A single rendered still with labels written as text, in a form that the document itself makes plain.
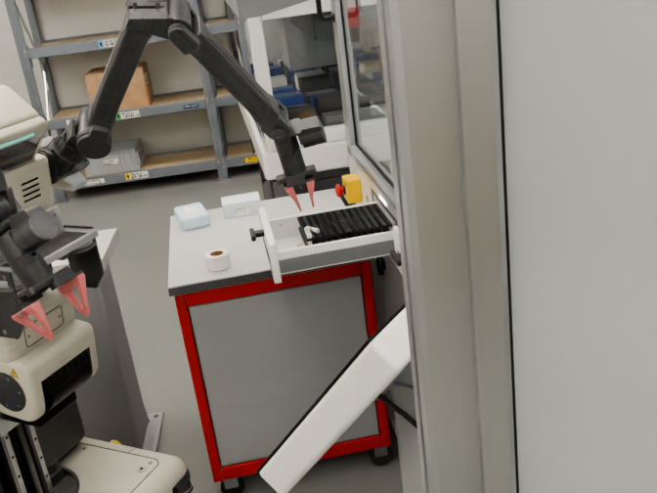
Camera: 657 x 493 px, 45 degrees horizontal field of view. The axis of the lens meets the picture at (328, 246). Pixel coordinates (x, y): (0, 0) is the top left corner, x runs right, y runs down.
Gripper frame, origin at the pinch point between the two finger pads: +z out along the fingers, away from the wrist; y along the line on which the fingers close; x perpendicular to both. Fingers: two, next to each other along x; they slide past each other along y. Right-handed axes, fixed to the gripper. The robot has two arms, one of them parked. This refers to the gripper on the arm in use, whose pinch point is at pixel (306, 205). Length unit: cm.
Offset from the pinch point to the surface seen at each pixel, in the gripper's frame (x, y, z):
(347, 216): 6.7, 9.6, 7.8
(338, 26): 39, 24, -38
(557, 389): -165, 9, -28
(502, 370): -167, 6, -31
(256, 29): 79, 2, -44
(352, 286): 18.0, 5.8, 31.0
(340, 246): -8.4, 5.1, 10.6
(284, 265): -9.4, -9.4, 10.6
